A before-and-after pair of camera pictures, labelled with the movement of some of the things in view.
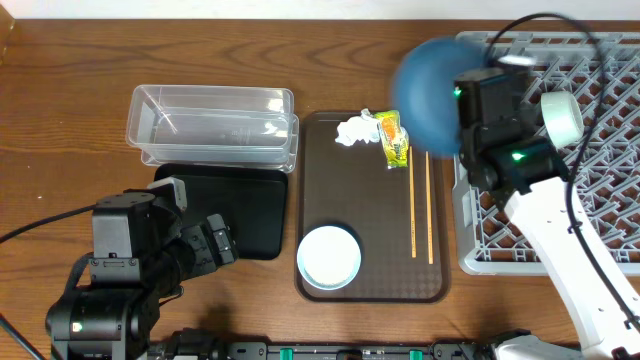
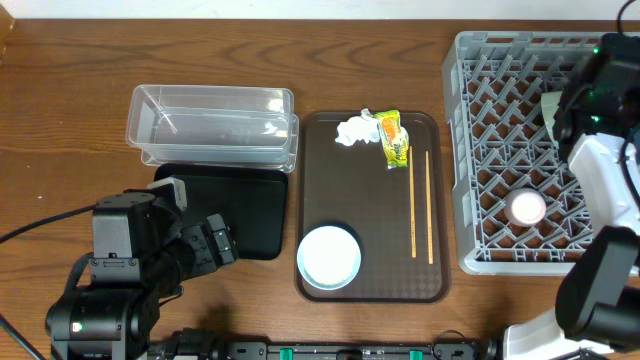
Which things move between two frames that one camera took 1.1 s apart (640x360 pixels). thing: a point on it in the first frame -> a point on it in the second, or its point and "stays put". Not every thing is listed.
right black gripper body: (530, 123) -> (631, 110)
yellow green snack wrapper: (394, 138) stays put
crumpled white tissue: (364, 127) stays put
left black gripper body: (206, 258) stays put
